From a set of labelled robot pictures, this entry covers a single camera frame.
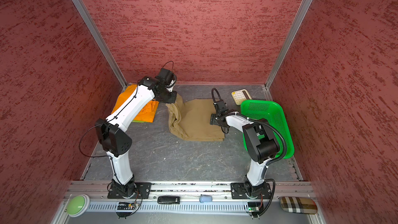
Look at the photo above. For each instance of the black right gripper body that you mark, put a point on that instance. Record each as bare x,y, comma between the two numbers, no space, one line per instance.
216,121

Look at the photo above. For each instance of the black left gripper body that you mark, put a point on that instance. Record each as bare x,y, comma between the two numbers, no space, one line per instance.
166,96

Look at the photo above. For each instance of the orange shorts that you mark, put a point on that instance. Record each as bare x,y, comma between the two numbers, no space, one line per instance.
147,113

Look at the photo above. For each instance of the khaki brown shorts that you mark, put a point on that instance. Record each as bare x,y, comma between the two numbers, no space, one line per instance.
190,120

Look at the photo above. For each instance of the lime green shorts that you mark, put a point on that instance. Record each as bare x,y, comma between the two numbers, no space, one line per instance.
143,121

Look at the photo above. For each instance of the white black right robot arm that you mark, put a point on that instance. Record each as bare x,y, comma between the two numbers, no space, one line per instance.
261,143

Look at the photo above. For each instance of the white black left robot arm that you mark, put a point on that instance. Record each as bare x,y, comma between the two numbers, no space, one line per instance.
111,132

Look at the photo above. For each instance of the cream desk calculator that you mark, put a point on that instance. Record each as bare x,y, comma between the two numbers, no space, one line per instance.
240,96

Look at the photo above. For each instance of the green plastic laundry basket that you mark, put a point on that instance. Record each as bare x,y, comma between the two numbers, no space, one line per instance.
274,114

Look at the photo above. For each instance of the light blue small object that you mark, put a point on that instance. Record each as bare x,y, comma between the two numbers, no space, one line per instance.
205,198

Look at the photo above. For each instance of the black usb device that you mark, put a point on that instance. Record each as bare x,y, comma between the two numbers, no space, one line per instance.
167,200

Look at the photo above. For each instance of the right circuit board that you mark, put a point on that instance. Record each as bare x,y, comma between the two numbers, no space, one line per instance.
254,207

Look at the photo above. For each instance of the circuit board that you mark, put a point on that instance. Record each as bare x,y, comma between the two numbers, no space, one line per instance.
254,207
126,206

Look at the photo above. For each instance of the left circuit board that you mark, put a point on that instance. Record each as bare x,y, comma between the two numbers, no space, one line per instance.
126,206

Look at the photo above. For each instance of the plaid patterned case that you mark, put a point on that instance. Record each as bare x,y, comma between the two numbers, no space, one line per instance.
298,205

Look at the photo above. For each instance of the green round push button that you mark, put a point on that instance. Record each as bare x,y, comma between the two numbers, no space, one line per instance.
78,205

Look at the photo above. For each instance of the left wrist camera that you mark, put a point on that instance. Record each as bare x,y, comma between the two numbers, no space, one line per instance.
167,77

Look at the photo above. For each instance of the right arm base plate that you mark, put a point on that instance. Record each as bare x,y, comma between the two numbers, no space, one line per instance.
239,190

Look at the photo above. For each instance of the aluminium front rail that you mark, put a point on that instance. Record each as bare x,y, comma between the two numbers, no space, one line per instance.
189,192

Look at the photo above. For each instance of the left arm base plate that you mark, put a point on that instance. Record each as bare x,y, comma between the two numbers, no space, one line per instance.
141,190

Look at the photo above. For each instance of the left aluminium corner post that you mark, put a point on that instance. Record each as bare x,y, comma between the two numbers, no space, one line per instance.
88,20

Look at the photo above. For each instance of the aluminium corner post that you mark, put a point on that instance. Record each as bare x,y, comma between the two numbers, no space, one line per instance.
88,20
297,21

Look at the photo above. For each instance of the right aluminium corner post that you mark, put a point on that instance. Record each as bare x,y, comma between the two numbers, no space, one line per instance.
297,21

